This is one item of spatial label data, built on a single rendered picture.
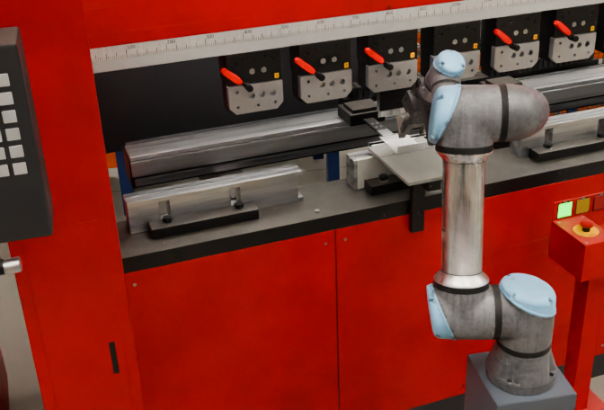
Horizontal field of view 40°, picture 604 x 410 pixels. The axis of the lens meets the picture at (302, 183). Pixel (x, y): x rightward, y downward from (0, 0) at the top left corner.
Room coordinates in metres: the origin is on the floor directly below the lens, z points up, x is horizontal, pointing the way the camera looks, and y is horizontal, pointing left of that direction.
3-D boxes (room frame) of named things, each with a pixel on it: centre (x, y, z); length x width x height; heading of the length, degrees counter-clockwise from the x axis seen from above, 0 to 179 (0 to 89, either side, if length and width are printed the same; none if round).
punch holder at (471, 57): (2.32, -0.44, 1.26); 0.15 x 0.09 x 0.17; 109
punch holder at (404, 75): (2.25, -0.25, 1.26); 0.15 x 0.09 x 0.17; 109
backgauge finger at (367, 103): (2.42, -0.22, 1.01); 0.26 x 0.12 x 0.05; 19
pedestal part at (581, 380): (2.08, -0.85, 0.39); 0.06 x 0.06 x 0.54; 18
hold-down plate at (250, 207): (2.01, 0.27, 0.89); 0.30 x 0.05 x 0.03; 109
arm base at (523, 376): (1.45, -0.46, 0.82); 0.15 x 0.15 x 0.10
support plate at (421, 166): (2.12, -0.32, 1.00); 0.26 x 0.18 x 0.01; 19
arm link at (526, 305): (1.45, -0.46, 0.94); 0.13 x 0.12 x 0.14; 85
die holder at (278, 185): (2.09, 0.24, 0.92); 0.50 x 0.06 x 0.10; 109
